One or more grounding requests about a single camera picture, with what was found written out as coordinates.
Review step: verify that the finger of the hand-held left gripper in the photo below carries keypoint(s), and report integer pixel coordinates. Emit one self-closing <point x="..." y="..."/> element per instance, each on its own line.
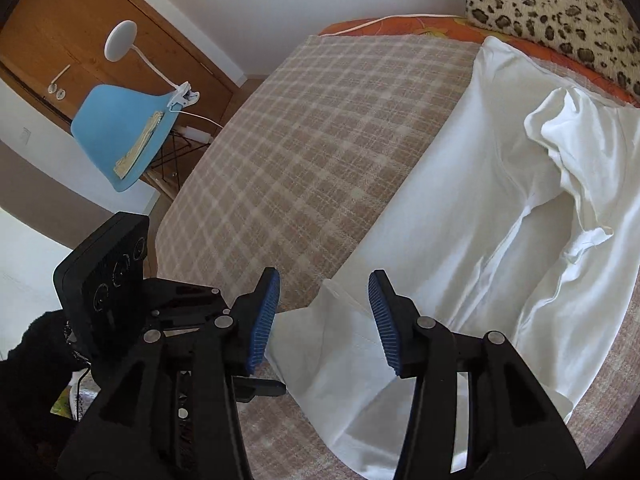
<point x="265" y="388"/>
<point x="185" y="300"/>

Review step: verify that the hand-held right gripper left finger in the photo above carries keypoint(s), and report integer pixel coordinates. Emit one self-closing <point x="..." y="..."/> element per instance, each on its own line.
<point x="262" y="320"/>

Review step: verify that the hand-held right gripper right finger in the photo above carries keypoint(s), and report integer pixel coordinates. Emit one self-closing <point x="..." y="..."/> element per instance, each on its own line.
<point x="385" y="325"/>

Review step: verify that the white t-shirt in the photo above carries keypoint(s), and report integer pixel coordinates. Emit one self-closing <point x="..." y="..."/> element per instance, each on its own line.
<point x="475" y="200"/>

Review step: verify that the yellow green printed bag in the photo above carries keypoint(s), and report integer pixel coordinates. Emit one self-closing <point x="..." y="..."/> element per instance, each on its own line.
<point x="62" y="402"/>

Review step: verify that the cream cloth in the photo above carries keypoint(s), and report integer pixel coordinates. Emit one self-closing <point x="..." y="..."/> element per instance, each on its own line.
<point x="137" y="147"/>

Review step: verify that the blue chair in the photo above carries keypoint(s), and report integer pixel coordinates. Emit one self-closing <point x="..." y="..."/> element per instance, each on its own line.
<point x="110" y="125"/>

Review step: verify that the white power adapter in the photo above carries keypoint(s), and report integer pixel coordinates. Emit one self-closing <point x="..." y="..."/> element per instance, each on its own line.
<point x="196" y="135"/>

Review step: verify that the beige plaid blanket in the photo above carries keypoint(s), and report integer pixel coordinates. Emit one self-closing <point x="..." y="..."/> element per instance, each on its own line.
<point x="300" y="150"/>

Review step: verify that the white clip lamp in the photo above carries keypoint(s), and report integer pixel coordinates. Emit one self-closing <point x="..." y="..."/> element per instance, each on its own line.
<point x="120" y="40"/>

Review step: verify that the wooden door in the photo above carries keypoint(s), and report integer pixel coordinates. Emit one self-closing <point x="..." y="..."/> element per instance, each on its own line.
<point x="75" y="20"/>

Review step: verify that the leopard print cushion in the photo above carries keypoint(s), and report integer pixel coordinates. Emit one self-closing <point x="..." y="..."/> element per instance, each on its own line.
<point x="545" y="5"/>

